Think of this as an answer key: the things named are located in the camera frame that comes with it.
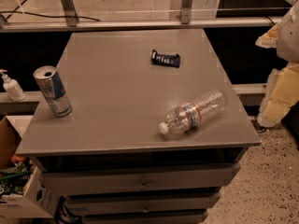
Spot white pump sanitizer bottle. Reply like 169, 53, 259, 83
0, 69, 25, 102

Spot green snack packets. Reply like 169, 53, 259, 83
0, 162, 33, 196

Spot red bull can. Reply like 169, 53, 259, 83
34, 65, 72, 118

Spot black cable right side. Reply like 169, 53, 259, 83
252, 119, 268, 134

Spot clear plastic water bottle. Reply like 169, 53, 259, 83
159, 89, 228, 134

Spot black cable under cabinet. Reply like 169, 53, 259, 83
54, 196, 83, 224

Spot white cardboard box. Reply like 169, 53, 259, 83
0, 116, 59, 218

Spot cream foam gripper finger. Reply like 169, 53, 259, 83
257, 63, 299, 127
255, 23, 280, 49

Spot dark blue rxbar wrapper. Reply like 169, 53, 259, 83
151, 49, 180, 68

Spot grey drawer cabinet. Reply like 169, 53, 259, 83
18, 29, 260, 224

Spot black cable on floor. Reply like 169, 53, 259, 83
0, 0, 101, 22

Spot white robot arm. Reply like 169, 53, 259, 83
255, 1, 299, 127

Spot grey metal frame rail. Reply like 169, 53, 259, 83
0, 0, 299, 34

